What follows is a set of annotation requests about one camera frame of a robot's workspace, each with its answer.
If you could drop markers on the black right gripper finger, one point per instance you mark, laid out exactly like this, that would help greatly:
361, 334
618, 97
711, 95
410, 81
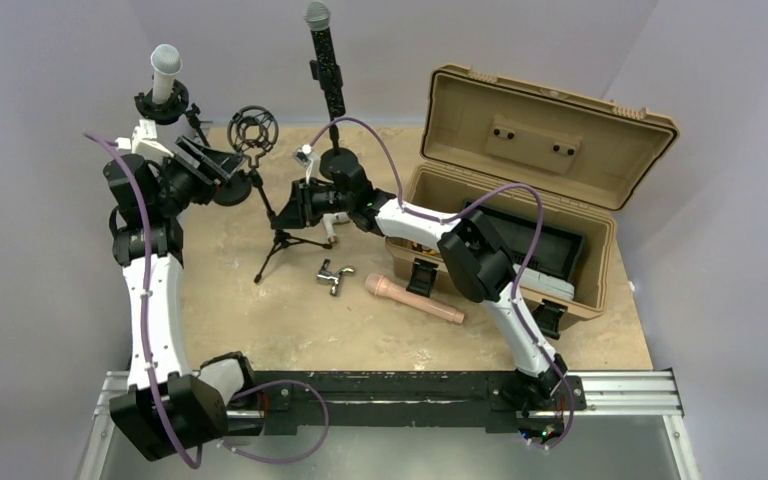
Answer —
292, 216
302, 190

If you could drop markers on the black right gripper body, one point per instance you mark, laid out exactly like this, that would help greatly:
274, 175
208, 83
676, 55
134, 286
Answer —
329, 199

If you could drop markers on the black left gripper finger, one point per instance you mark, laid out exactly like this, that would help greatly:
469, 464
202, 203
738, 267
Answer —
217, 166
194, 159

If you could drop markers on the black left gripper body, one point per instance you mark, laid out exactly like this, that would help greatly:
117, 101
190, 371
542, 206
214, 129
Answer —
179, 185

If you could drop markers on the white plastic faucet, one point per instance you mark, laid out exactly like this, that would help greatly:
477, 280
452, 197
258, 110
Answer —
330, 221

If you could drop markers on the pink rose-gold microphone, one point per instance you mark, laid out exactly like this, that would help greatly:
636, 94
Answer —
380, 286

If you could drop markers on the white silver microphone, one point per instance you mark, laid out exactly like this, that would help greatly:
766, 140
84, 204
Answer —
166, 63

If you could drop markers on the black speckled microphone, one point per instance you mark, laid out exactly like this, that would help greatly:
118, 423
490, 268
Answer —
317, 16

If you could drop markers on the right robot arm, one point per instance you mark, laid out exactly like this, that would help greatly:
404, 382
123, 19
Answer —
479, 262

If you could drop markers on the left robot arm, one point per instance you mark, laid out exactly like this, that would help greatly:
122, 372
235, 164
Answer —
168, 408

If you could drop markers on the black round-base stand left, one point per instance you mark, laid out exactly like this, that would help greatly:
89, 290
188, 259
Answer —
232, 193

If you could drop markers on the black round-base stand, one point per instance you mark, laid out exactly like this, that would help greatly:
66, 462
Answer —
232, 193
339, 156

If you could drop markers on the black round-base stand centre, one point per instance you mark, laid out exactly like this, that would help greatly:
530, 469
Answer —
339, 156

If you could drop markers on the chrome metal faucet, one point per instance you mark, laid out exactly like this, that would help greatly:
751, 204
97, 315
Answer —
333, 279

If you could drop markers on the yellow black tool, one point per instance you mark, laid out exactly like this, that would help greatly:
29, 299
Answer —
422, 249

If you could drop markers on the tan plastic tool case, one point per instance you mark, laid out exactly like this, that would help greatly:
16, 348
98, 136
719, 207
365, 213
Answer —
568, 160

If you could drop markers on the grey device in case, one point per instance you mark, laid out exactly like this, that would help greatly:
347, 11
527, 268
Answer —
547, 284

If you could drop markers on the black tray in case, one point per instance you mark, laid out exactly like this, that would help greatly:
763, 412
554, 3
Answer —
557, 252

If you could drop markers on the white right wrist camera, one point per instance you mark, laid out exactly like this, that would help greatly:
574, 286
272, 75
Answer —
306, 156

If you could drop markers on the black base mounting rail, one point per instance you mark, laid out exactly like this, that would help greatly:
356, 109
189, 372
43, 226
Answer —
456, 399

